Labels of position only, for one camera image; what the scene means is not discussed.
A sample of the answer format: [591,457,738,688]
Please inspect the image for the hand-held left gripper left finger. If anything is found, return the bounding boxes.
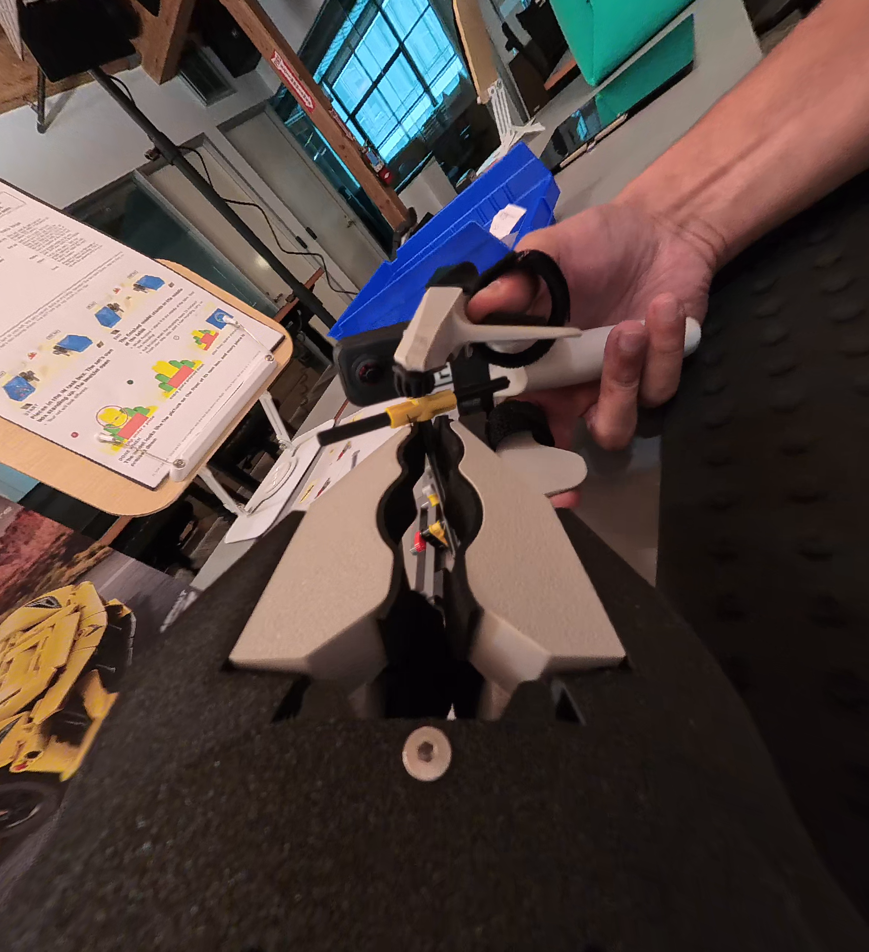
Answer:
[228,427,422,718]

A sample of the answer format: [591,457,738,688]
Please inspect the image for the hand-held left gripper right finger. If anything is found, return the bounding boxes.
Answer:
[438,420,626,721]

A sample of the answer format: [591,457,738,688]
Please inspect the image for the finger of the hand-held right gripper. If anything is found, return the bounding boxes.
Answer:
[393,286,475,370]

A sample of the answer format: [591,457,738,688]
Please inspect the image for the yellow connector with black axles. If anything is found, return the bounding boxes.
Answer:
[315,375,513,518]

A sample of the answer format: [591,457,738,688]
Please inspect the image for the long grey beam assembly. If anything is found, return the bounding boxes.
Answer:
[405,469,456,599]

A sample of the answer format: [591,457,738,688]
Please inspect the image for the person's right forearm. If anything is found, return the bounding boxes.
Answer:
[617,0,869,272]

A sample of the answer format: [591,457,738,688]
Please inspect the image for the yellow car set box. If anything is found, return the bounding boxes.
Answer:
[0,479,197,893]

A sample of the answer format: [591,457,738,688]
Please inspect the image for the person's right hand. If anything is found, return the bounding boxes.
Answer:
[470,199,727,512]

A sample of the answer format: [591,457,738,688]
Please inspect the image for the blue storage bin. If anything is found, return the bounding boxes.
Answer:
[328,141,560,365]

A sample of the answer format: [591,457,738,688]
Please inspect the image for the open instruction booklet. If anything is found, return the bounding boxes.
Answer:
[286,435,383,518]

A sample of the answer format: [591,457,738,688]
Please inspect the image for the large paned window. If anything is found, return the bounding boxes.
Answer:
[314,0,480,161]

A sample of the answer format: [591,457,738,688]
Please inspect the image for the black dimpled foam pad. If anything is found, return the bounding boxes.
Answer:
[654,171,869,952]

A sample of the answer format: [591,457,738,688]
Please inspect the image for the printed instruction sheet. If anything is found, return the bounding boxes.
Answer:
[0,171,287,490]

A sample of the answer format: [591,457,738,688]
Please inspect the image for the teal plastic crate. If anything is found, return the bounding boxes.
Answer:
[550,0,696,127]

